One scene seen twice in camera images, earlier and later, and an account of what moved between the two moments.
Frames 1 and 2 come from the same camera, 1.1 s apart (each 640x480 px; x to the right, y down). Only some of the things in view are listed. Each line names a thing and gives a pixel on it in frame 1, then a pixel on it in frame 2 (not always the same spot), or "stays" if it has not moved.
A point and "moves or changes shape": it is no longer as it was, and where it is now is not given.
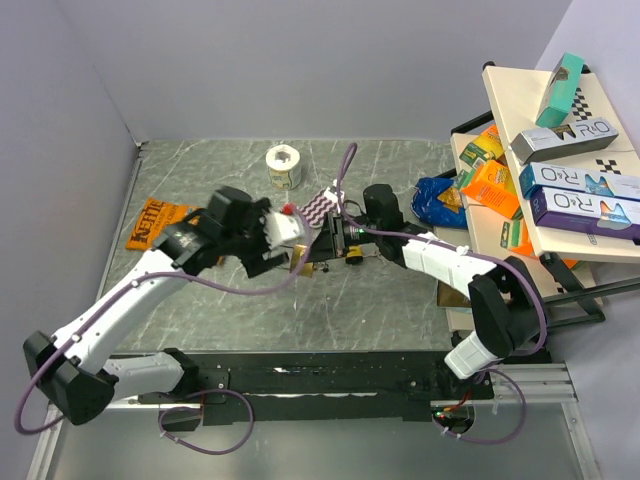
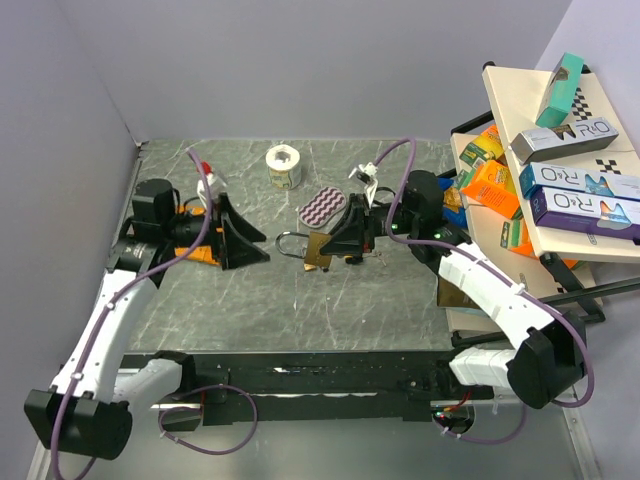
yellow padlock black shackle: (354, 255) stays
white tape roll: (283, 162) stays
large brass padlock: (297, 255) moves or changes shape
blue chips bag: (439, 201) stays
